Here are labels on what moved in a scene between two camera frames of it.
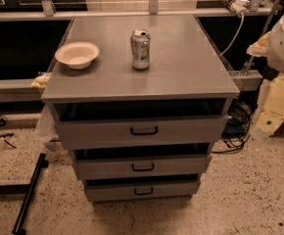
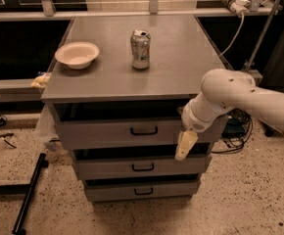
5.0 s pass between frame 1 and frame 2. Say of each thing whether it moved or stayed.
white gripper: moved
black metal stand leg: stayed
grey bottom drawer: stayed
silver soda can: stayed
